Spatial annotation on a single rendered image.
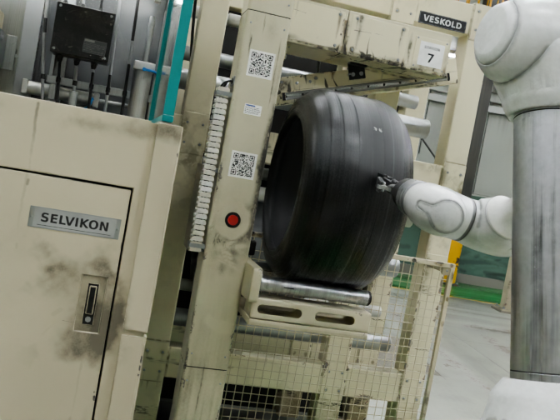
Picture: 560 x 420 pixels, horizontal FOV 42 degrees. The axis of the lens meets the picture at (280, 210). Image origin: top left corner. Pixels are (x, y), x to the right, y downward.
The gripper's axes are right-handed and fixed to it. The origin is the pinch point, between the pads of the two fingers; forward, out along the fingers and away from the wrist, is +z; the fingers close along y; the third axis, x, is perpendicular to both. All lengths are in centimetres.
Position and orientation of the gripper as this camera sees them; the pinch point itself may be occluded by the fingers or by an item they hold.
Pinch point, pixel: (383, 180)
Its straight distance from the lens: 192.8
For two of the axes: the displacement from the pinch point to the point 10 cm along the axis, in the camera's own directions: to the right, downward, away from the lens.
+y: -9.6, -1.6, -2.4
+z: -2.0, -2.3, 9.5
